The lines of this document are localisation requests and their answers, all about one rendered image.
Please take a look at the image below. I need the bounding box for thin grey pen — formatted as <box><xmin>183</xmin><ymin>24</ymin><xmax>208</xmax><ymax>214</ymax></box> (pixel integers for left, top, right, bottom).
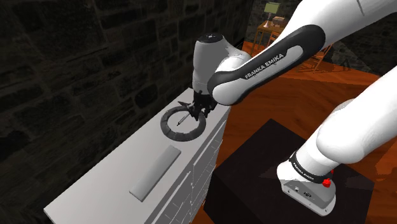
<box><xmin>176</xmin><ymin>113</ymin><xmax>190</xmax><ymax>127</ymax></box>

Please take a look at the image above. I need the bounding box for flat grey rectangular slab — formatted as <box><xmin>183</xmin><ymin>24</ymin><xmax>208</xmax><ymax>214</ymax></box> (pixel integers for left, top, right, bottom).
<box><xmin>129</xmin><ymin>144</ymin><xmax>182</xmax><ymax>203</ymax></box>

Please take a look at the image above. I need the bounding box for black robot stand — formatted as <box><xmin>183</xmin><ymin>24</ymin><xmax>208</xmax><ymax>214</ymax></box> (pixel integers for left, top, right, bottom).
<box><xmin>203</xmin><ymin>118</ymin><xmax>375</xmax><ymax>224</ymax></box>

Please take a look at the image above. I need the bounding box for wooden side table with lamp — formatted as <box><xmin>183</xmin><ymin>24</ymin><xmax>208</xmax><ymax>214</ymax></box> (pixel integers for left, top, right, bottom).
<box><xmin>251</xmin><ymin>1</ymin><xmax>288</xmax><ymax>53</ymax></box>

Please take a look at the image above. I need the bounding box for white chest of drawers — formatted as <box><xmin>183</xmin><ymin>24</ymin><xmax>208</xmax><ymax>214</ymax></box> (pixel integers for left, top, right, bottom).
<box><xmin>43</xmin><ymin>87</ymin><xmax>232</xmax><ymax>224</ymax></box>

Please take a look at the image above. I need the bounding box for wooden chair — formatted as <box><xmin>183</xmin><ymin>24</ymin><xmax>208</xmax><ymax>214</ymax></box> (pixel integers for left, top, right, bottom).
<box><xmin>297</xmin><ymin>43</ymin><xmax>334</xmax><ymax>74</ymax></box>

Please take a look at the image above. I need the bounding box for grey ring-shaped plate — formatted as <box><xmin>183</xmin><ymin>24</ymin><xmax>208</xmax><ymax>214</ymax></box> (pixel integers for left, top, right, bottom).
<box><xmin>160</xmin><ymin>106</ymin><xmax>207</xmax><ymax>143</ymax></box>

